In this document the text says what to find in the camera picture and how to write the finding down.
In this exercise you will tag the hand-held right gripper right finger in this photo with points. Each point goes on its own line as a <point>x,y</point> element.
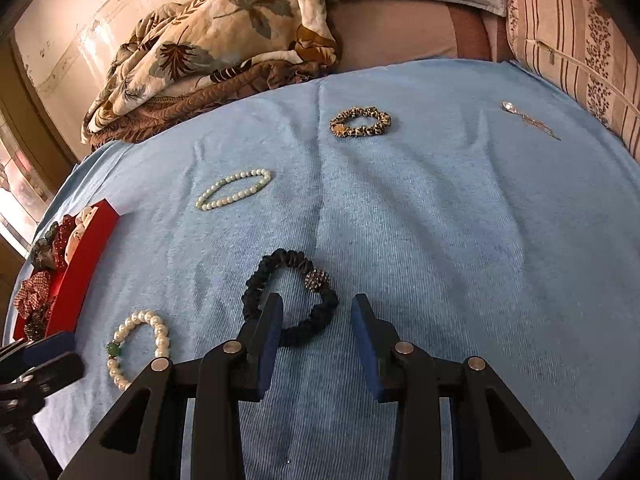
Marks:
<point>367,350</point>

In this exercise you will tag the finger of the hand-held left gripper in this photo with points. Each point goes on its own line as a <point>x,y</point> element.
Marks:
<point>60,372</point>
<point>50,350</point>

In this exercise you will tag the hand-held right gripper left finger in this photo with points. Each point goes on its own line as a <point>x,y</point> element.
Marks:
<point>270,345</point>

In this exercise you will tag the rhinestone hair claw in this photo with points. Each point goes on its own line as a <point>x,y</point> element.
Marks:
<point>40,322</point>

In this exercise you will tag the red plaid scrunchie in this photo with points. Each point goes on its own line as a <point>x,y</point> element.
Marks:
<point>35,292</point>

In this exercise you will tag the dark scrunchie with rhinestone ball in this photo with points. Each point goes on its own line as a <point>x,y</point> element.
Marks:
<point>325,305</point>

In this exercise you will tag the red tray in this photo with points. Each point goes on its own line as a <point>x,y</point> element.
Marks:
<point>82,280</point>

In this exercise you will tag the brown black tulle scrunchie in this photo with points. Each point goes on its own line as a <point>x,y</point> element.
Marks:
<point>42,250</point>

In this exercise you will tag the red polka-dot scrunchie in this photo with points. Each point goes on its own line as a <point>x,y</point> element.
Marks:
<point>65,242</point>

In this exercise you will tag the white polka-dot scrunchie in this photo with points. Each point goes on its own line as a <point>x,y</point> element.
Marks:
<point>85,230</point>

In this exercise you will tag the blue blanket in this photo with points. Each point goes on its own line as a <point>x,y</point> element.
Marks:
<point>450,260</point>

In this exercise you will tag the leopard print scrunchie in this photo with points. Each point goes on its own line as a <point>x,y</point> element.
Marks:
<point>340,130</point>

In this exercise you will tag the silver brooch pin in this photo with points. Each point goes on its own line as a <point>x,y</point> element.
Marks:
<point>507,106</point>

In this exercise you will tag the leaf print quilt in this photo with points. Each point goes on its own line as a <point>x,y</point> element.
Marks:
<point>200,50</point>

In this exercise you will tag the pink brown bedsheet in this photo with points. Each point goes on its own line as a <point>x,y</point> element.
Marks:
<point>400,30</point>

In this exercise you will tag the striped floral pillow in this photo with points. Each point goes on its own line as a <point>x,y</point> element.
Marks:
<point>565,20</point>

